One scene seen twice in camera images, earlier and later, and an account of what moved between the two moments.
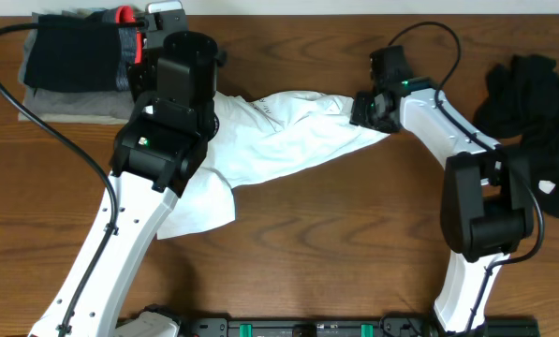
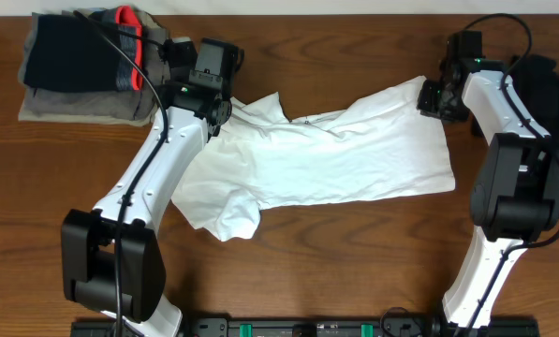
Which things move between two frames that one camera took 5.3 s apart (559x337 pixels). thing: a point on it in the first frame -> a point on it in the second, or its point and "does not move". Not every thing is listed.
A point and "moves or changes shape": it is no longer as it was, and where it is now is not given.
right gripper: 358,114 -> 425,107
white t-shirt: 259,135 moves or changes shape
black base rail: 347,327 does not move
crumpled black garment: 526,97 does not move
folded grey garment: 100,104 does not move
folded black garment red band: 76,60 does not move
